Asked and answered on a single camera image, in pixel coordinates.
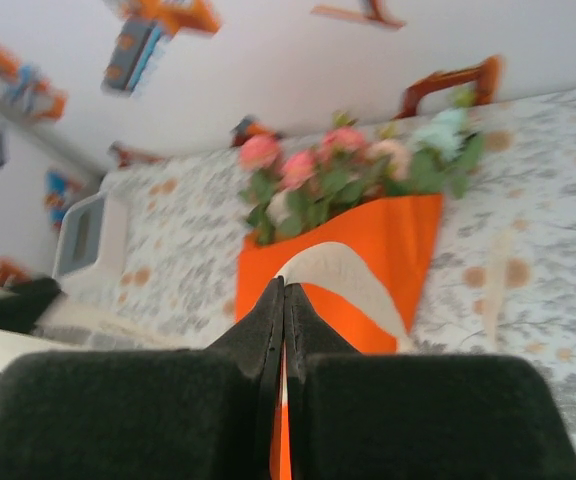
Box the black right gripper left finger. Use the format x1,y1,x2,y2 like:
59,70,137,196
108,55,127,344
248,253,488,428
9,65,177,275
202,277,287,480

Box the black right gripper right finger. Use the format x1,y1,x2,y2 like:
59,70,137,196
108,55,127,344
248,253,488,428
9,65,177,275
284,282,368,480

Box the cream ribbon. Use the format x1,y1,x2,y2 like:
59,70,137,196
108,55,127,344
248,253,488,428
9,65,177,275
0,234,514,374

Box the orange wrapping paper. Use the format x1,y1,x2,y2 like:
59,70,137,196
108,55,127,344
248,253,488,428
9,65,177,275
235,193,444,480

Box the white peony spray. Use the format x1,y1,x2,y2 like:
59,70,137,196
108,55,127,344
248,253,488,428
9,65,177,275
266,191,295,225

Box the large pink rose spray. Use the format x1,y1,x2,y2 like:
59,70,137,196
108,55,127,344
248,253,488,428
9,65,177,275
237,132,289,246

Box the small pink rose spray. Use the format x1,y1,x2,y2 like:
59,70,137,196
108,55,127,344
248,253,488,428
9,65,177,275
280,112,415,239

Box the mint green flower stem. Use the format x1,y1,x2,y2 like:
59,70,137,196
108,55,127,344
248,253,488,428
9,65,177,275
410,87,487,201

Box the white tissue box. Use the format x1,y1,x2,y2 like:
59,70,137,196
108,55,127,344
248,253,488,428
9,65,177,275
50,192,132,297

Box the floral printed tablecloth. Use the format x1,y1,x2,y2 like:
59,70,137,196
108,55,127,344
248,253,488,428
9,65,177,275
32,82,576,480

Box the aluminium frame post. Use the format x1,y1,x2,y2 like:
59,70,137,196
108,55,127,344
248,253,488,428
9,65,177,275
0,74,107,179

